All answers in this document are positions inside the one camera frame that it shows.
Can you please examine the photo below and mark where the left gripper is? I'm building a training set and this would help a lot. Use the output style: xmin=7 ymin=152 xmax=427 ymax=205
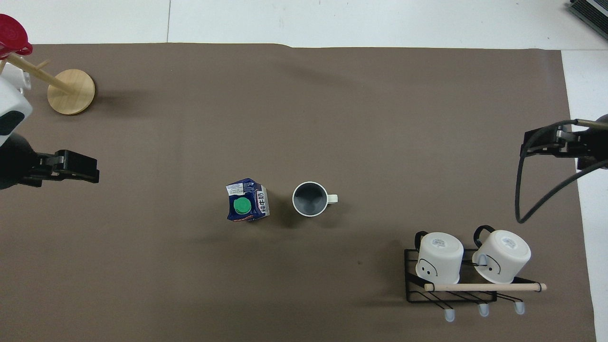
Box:
xmin=0 ymin=133 xmax=49 ymax=190

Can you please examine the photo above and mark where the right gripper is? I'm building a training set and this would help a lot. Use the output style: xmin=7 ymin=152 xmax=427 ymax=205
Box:
xmin=573 ymin=127 xmax=608 ymax=171

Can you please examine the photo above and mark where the red cup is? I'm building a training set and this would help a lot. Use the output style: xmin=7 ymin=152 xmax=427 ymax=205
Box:
xmin=0 ymin=13 xmax=34 ymax=60

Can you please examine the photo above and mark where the blue milk carton green cap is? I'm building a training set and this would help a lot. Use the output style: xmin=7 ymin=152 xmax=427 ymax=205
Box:
xmin=226 ymin=178 xmax=271 ymax=223

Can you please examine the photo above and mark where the wooden mug tree stand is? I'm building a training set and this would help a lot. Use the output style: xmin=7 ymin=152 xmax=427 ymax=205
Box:
xmin=0 ymin=51 xmax=96 ymax=116

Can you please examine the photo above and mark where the dark grey ribbed panel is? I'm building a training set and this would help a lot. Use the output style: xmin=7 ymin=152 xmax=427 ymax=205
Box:
xmin=568 ymin=0 xmax=608 ymax=34

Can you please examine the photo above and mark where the grey mug white outside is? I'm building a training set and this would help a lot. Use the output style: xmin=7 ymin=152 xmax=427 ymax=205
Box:
xmin=292 ymin=181 xmax=339 ymax=218

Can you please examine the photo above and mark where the black cable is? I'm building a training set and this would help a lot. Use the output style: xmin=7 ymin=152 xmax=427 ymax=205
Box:
xmin=515 ymin=119 xmax=608 ymax=224

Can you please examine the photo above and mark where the white mug black handle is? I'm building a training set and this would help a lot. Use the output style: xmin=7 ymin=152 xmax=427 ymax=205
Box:
xmin=414 ymin=230 xmax=465 ymax=285
xmin=472 ymin=225 xmax=532 ymax=285

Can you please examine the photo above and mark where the black wire mug rack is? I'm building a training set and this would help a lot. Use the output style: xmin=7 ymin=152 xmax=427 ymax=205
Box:
xmin=404 ymin=247 xmax=548 ymax=323

